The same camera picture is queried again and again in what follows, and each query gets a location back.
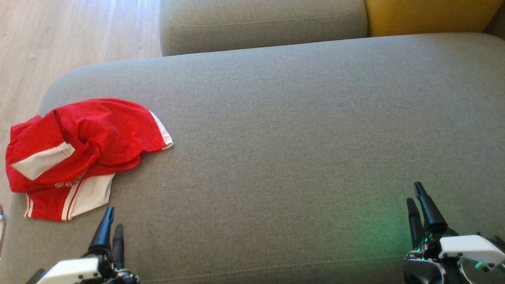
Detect large grey sofa seat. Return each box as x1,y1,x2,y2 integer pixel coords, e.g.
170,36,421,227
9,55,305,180
0,33,505,284

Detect red basketball jersey white sleeves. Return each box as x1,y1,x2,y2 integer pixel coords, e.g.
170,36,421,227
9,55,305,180
5,98,174,221

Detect yellow sofa back cushion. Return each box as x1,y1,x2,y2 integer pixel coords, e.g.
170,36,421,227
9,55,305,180
363,0,504,37

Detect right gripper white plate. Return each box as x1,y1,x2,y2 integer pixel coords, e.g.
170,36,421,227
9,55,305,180
403,181,505,284

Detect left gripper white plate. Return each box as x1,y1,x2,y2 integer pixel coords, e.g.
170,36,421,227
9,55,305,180
37,206,140,284

